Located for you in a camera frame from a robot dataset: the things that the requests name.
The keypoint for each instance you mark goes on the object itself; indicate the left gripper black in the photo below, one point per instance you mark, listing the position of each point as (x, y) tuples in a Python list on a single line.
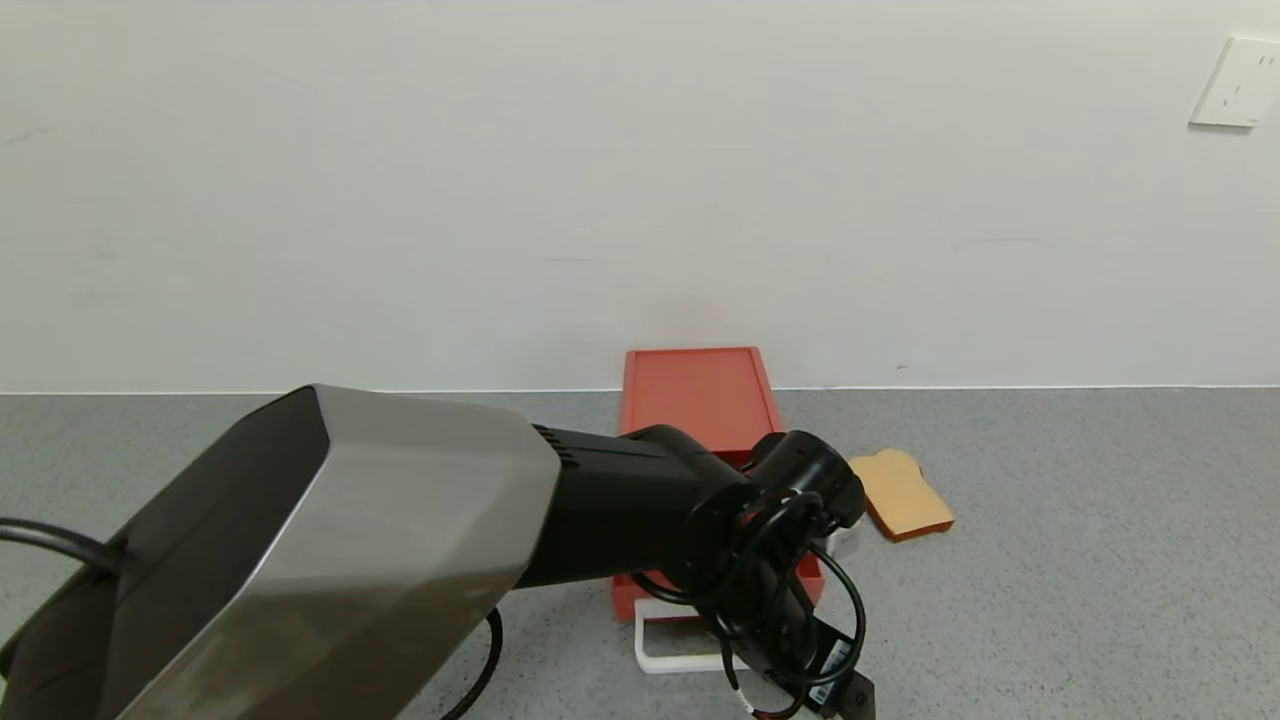
[(833, 664)]

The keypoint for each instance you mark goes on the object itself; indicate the left robot arm silver black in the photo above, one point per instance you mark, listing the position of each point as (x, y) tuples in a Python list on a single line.
[(350, 540)]

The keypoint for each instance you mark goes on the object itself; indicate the toy bread slice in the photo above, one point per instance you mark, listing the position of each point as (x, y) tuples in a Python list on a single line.
[(905, 500)]

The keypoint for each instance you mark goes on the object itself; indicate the white wall socket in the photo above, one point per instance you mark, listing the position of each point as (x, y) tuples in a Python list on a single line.
[(1238, 85)]

